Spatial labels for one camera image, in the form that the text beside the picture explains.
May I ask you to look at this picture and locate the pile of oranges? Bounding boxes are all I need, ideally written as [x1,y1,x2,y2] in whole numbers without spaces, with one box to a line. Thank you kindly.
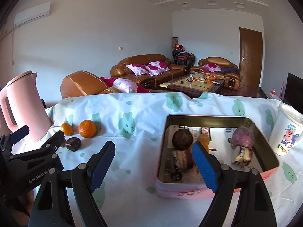
[204,73,224,84]

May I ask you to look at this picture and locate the large orange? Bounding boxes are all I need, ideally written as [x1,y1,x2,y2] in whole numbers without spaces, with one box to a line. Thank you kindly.
[78,120,97,138]

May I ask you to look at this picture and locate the purple sweet potato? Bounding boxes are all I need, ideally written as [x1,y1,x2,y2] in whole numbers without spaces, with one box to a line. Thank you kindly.
[231,127,255,147]

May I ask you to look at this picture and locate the white pink floral pillow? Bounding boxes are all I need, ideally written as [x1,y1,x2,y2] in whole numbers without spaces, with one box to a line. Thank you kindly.
[145,61,171,75]
[203,63,222,72]
[126,64,151,76]

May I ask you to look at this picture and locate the dark wooden tv cabinet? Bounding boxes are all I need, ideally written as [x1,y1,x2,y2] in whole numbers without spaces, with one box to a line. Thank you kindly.
[246,86,284,100]

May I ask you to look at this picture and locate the pink electric kettle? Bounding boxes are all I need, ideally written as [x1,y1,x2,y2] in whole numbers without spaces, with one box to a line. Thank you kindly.
[0,70,53,143]

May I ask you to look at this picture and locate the dark wooden coffee table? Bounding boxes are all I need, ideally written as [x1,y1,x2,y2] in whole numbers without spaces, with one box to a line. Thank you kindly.
[159,73,226,97]

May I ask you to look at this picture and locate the long brown leather sofa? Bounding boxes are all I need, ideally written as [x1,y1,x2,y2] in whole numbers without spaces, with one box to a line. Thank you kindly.
[110,54,190,90]

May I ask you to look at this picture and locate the purple blanket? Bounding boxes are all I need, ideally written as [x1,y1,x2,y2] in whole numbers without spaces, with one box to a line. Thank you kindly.
[219,66,239,75]

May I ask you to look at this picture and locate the white cartoon pig mug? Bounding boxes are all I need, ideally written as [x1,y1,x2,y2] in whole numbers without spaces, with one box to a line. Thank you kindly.
[269,103,303,156]

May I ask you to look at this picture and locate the brown wooden door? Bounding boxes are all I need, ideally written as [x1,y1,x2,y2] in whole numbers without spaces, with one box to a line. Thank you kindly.
[239,27,263,88]

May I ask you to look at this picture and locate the black television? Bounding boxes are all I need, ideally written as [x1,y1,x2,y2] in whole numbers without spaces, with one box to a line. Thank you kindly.
[283,72,303,110]

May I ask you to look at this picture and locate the brown leather armchair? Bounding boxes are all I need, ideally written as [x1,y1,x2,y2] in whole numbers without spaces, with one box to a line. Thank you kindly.
[60,70,152,98]
[189,57,240,91]

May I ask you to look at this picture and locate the pink quilted blanket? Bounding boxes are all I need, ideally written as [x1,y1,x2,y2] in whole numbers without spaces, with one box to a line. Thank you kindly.
[112,78,138,93]

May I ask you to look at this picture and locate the red cloth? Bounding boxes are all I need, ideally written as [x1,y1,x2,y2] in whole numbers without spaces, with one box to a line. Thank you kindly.
[99,77,151,93]

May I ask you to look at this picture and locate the stacked black red chairs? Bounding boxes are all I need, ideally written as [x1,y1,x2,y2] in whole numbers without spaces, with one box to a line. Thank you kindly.
[172,48,196,67]

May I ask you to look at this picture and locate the round brown cake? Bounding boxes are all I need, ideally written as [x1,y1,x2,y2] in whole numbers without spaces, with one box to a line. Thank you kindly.
[172,130,194,150]

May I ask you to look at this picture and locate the small orange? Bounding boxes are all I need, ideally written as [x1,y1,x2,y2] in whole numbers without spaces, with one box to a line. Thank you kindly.
[61,122,73,136]

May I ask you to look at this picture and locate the printed paper leaflet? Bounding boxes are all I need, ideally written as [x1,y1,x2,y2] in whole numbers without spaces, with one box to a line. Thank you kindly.
[167,124,237,152]

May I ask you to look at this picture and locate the white green printed tablecloth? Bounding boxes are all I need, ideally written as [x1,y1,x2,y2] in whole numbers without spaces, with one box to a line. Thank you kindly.
[7,91,303,227]

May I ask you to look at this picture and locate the white air conditioner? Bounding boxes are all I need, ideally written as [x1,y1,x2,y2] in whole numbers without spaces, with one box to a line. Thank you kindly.
[14,2,51,27]

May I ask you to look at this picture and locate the pink metal tin box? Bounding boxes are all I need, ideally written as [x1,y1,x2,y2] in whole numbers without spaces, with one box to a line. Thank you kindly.
[155,114,280,199]

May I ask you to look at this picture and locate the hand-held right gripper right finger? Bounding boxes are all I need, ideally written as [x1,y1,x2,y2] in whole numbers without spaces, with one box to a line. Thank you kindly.
[192,141,277,227]

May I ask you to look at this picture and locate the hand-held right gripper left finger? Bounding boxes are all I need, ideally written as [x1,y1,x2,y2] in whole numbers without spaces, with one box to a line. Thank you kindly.
[30,141,116,227]

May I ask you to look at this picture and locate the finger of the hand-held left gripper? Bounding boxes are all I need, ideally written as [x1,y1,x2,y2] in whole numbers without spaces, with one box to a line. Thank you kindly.
[35,131,66,156]
[7,125,30,147]

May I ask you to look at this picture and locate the dark passion fruit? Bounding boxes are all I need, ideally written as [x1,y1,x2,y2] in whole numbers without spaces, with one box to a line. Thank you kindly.
[65,137,81,152]

